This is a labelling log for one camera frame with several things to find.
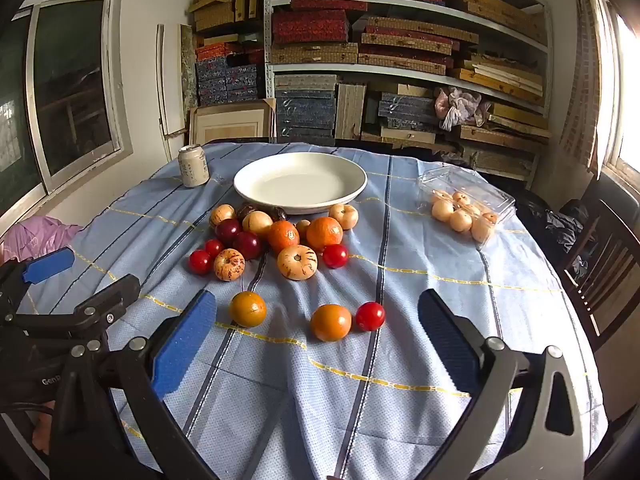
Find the white plate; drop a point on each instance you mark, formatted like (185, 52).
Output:
(300, 180)

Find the large tan speckled fruit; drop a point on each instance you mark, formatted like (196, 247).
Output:
(297, 262)

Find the beige patterned curtain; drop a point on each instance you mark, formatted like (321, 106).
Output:
(582, 70)

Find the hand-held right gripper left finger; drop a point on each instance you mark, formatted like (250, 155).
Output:
(185, 345)

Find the stack of yellow wooden boxes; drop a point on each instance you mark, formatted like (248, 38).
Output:
(215, 12)

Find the stack of blue patterned boxes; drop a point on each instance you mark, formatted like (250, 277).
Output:
(225, 80)

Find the cardboard box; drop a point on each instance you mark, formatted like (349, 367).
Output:
(232, 110)

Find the clear plastic clamshell container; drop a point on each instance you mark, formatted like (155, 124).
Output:
(480, 187)

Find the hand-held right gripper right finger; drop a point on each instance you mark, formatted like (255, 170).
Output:
(447, 345)

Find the stack of light wooden cases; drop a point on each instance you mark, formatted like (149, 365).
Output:
(500, 77)

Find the dark wooden chair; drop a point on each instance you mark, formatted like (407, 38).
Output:
(600, 260)

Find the cluster of pale round fruits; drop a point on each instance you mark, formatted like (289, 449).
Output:
(461, 220)

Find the dark red plum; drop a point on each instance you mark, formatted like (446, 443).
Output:
(228, 230)
(248, 245)

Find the black clothing pile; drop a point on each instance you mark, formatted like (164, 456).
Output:
(550, 222)

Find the pale peach round fruit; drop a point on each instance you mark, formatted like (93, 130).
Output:
(344, 215)

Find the pink plastic bag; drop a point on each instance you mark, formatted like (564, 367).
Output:
(35, 235)

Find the stack of grey-blue boxes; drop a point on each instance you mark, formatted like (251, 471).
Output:
(305, 110)

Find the marbled leaning board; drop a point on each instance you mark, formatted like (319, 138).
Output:
(187, 70)

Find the yellow-orange round fruit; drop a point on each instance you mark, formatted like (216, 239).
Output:
(248, 308)

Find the person's left hand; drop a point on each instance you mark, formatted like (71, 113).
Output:
(43, 430)

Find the white drink can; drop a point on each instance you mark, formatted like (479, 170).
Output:
(194, 167)

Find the dark brown round fruit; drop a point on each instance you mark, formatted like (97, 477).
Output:
(279, 213)
(246, 209)

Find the small red tomato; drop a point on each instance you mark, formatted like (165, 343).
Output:
(370, 316)
(200, 261)
(335, 255)
(214, 247)

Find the red patterned box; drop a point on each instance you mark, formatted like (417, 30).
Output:
(310, 26)

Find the large tan round fruit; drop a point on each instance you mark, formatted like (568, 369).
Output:
(257, 223)

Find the orange tangerine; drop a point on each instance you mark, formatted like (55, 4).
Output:
(283, 236)
(324, 233)

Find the stack of dark blue cases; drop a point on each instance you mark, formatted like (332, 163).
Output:
(405, 107)

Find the small tan round fruit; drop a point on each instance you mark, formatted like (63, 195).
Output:
(303, 227)

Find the bright wooden framed window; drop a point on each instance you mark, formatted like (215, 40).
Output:
(625, 85)

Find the orange smooth round fruit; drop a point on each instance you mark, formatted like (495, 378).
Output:
(331, 322)

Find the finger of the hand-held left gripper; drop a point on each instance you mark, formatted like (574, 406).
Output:
(47, 265)
(107, 300)

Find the pale pink crumpled bag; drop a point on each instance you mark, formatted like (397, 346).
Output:
(457, 105)

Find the white metal shelf unit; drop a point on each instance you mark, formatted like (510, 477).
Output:
(320, 68)

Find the white leaning strip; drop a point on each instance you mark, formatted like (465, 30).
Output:
(161, 80)

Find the grey framed window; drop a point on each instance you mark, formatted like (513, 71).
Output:
(70, 85)

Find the beige upright boxes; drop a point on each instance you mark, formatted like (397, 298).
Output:
(350, 110)

